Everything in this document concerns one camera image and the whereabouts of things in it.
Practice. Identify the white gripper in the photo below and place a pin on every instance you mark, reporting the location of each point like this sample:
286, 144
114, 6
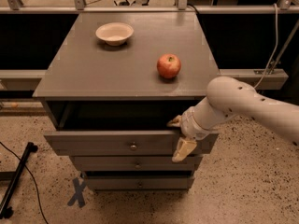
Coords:
189, 126

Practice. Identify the grey top drawer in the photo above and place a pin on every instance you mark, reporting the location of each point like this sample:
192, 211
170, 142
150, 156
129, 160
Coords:
111, 128

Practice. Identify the grey drawer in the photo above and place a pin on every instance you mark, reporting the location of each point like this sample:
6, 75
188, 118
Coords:
111, 128
134, 163
139, 182

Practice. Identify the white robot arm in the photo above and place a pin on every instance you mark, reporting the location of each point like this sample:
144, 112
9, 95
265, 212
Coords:
225, 98

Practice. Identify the grey drawer cabinet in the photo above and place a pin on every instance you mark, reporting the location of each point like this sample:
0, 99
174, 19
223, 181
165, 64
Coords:
88, 69

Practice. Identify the grey bottom drawer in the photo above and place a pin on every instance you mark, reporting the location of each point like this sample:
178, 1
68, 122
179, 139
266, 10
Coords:
139, 182

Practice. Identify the grey middle drawer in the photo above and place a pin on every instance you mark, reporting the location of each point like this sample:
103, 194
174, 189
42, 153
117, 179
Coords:
134, 163

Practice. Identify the red apple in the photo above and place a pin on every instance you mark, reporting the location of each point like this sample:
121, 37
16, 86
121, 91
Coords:
168, 65

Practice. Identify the blue tape cross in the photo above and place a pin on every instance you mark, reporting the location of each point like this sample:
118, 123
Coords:
78, 195

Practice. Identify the white paper bowl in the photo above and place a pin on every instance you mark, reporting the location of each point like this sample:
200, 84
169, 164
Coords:
114, 33

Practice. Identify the black stand leg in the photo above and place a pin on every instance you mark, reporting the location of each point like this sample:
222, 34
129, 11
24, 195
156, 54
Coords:
13, 179

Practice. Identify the metal railing frame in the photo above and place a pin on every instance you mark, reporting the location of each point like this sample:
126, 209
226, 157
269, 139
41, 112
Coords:
124, 6

